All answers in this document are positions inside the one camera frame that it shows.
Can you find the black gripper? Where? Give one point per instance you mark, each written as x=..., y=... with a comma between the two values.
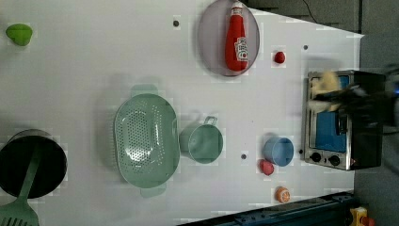
x=368, y=108

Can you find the peeled plush banana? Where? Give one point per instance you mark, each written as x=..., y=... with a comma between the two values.
x=328, y=82

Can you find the black toaster oven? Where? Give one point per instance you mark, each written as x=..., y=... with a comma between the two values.
x=333, y=140

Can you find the blue cup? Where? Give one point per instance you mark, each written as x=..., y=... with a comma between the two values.
x=278, y=151

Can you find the red plush strawberry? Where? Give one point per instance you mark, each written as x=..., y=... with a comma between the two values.
x=279, y=57

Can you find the plush watermelon slice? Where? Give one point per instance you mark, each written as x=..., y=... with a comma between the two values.
x=266, y=167

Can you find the plush orange slice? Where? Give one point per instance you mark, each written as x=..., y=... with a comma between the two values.
x=282, y=194

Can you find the red plush ketchup bottle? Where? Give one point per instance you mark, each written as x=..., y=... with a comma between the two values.
x=236, y=51

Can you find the grey oval plate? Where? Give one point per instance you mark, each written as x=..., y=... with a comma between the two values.
x=212, y=33

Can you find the green measuring cup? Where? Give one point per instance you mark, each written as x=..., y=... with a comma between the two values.
x=202, y=141

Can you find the green colander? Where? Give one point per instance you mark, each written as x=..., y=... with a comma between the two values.
x=147, y=140

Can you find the black utensil cup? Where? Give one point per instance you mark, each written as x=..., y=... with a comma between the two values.
x=15, y=158

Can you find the green plush pepper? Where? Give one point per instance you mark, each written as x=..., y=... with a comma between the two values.
x=19, y=34

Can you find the green spatula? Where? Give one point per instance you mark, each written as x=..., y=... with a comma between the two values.
x=19, y=212

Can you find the blue metal frame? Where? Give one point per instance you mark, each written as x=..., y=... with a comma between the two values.
x=329, y=210

